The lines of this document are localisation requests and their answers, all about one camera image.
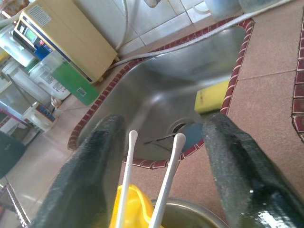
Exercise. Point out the yellow plastic bowl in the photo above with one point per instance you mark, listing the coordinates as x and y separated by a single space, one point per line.
137 206

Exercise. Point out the translucent plastic container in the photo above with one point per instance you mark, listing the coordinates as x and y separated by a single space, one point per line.
12 97

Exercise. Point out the white printed mug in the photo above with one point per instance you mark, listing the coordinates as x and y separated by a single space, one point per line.
40 121

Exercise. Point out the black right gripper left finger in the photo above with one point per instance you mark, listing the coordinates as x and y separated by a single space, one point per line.
83 178

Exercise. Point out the white jug with green band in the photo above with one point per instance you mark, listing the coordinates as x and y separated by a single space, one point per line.
19 50

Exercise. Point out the black rounded appliance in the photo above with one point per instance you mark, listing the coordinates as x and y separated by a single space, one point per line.
9 152

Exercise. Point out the green liquid bottle blue cap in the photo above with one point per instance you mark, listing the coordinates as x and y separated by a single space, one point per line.
71 83

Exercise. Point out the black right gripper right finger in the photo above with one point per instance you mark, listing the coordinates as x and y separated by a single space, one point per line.
249 178

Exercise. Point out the clear toothbrush cup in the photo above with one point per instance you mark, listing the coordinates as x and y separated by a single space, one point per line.
223 9

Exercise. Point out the clear small plastic bucket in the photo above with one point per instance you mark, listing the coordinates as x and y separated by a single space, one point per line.
261 4

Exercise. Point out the stainless steel sink basin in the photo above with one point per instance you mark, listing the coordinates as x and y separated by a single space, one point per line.
166 78

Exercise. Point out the stainless steel bowl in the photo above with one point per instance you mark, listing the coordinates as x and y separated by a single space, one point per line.
190 216

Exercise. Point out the cream water ionizer appliance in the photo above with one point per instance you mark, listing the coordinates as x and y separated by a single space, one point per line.
71 35

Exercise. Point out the bright yellow dish sponge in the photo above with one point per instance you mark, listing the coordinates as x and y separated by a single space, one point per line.
209 97

